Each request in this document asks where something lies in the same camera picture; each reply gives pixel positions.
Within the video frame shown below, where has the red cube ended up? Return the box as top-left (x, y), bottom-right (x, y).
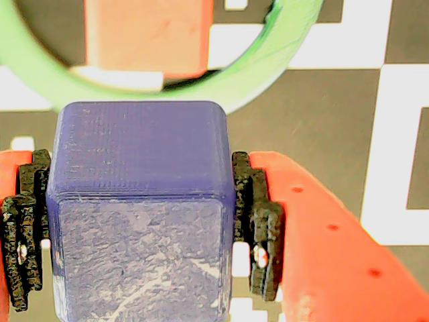
top-left (83, 0), bottom-right (214, 78)

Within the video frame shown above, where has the blue cube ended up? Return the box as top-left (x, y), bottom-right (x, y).
top-left (46, 100), bottom-right (237, 322)

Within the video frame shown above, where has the black white marker checkerboard mat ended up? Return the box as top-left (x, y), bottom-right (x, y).
top-left (0, 0), bottom-right (429, 322)

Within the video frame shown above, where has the green ring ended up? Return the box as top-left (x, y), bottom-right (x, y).
top-left (0, 0), bottom-right (326, 117)

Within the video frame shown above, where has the red gripper finger with black pad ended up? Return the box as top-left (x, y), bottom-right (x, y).
top-left (0, 149), bottom-right (52, 322)
top-left (231, 150), bottom-right (429, 322)

